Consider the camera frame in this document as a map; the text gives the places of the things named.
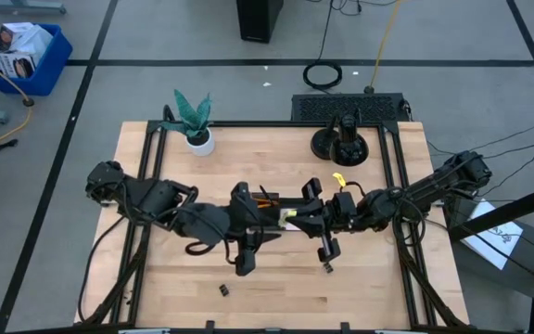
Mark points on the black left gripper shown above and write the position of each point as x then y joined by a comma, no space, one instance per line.
248,222

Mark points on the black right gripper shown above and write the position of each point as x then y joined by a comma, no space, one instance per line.
336,209

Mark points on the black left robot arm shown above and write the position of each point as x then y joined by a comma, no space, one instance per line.
156,195

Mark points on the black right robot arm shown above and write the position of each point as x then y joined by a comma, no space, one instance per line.
434,185

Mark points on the black mesh desk organizer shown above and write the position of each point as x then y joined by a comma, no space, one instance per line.
290,200

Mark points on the black desk lamp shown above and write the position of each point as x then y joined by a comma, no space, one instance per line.
348,148

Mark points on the white plant pot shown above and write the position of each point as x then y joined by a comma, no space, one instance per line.
200,146

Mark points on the black vented computer case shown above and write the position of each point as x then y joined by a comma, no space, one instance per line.
348,107

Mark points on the green snake plant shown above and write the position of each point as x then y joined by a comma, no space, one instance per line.
193,116

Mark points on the white paper sheet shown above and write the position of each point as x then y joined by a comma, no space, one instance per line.
503,236

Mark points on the black computer tower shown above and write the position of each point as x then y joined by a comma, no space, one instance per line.
258,18

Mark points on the blue plastic bin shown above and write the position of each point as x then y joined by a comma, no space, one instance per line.
51,69

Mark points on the white printed carton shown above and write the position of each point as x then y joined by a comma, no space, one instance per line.
14,65

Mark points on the white paper bag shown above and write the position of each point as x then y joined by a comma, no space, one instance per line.
28,39

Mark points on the black metal table frame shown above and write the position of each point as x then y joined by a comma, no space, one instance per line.
271,124

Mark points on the black diagonal mount beam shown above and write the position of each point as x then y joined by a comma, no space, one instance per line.
503,215

